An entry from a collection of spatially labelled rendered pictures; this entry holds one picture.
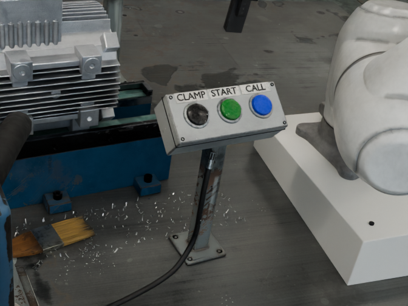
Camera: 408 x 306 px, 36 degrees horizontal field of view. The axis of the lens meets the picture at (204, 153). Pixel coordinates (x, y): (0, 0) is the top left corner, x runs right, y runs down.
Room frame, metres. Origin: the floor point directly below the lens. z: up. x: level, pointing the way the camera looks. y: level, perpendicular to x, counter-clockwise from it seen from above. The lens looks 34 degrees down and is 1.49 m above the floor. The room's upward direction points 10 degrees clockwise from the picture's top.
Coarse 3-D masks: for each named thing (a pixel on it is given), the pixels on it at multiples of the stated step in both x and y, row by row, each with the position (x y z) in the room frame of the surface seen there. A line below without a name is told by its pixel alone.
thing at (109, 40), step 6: (102, 36) 0.86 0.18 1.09; (108, 36) 0.86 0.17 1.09; (114, 36) 0.87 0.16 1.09; (102, 42) 0.86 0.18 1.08; (108, 42) 0.86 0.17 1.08; (114, 42) 0.86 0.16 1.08; (102, 48) 0.86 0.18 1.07; (108, 48) 0.85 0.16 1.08; (114, 48) 0.86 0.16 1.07; (108, 108) 0.86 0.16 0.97; (102, 114) 0.85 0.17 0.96; (108, 114) 0.86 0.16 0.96; (114, 114) 0.86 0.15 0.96; (102, 120) 0.86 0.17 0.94; (108, 120) 0.87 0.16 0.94
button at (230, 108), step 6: (222, 102) 0.74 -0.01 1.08; (228, 102) 0.75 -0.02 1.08; (234, 102) 0.75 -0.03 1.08; (222, 108) 0.74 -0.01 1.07; (228, 108) 0.74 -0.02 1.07; (234, 108) 0.74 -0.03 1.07; (240, 108) 0.75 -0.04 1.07; (222, 114) 0.73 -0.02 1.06; (228, 114) 0.73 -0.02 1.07; (234, 114) 0.74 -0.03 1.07
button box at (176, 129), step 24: (168, 96) 0.72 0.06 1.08; (192, 96) 0.74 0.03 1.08; (216, 96) 0.75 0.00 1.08; (240, 96) 0.77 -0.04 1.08; (168, 120) 0.71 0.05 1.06; (216, 120) 0.72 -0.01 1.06; (240, 120) 0.74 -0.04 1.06; (264, 120) 0.76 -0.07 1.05; (168, 144) 0.70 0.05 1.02; (192, 144) 0.69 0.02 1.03; (216, 144) 0.73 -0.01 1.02
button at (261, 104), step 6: (258, 96) 0.77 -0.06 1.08; (264, 96) 0.78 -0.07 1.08; (252, 102) 0.77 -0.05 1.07; (258, 102) 0.77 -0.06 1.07; (264, 102) 0.77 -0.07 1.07; (270, 102) 0.78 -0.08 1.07; (258, 108) 0.76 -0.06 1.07; (264, 108) 0.76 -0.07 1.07; (270, 108) 0.77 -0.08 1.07; (264, 114) 0.76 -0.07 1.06
